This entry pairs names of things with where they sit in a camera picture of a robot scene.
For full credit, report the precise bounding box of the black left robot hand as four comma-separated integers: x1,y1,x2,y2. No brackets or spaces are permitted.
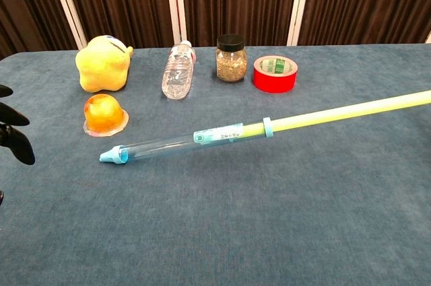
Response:
0,84,36,207

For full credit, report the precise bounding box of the clear plastic syringe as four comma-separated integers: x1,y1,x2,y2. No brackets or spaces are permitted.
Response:
98,116,273,166

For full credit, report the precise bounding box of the blue yellow water pump toy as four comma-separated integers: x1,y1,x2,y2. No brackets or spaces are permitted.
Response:
240,90,431,137

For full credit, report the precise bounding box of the orange jelly cup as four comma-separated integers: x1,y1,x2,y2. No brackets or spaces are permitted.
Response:
82,94,130,138

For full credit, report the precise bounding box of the yellow plush toy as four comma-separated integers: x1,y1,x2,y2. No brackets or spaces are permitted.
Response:
74,34,134,94

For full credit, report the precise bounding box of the clear plastic water bottle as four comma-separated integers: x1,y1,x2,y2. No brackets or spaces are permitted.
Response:
161,40,197,100

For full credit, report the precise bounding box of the blue velvet tablecloth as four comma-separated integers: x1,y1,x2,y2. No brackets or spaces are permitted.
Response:
0,43,431,286

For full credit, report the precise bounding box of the glass jar with black lid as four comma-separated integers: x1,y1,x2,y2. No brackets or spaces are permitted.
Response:
215,34,248,83

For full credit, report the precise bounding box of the red tape roll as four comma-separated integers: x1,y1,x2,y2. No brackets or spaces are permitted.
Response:
253,55,300,94

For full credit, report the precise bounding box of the white partition frame post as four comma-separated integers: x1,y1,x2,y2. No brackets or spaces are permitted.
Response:
164,0,188,46
286,0,314,47
46,0,88,50

